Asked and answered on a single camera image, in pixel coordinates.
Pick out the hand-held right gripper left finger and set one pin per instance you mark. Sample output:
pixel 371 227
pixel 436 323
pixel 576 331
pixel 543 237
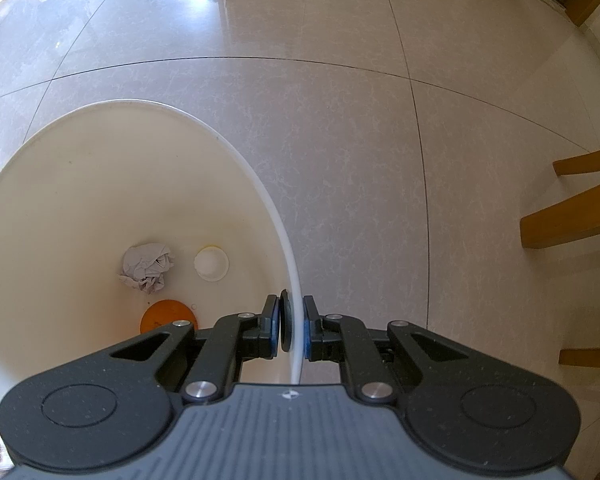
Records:
pixel 275 332

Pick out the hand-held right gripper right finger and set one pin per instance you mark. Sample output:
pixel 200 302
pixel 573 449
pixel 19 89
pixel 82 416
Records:
pixel 306 332

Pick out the small white cup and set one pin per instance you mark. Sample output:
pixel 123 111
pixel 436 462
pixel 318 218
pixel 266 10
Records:
pixel 211 262

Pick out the grey tissue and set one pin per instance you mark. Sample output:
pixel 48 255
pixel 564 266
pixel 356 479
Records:
pixel 146 270

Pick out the white plastic trash bin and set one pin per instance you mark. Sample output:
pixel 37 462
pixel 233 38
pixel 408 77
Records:
pixel 80 210

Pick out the wooden chair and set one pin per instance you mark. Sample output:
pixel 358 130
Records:
pixel 570 220

